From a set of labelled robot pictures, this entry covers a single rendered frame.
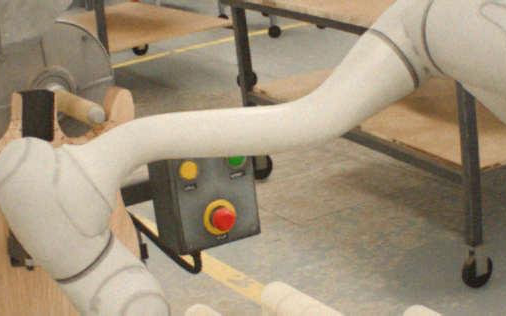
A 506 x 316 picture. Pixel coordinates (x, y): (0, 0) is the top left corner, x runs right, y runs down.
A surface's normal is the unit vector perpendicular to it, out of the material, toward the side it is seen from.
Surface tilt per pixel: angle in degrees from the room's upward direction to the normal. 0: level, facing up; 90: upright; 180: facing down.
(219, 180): 90
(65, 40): 83
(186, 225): 90
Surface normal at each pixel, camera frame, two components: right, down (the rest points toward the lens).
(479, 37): -0.81, -0.08
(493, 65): -0.72, 0.39
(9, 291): 0.48, 0.17
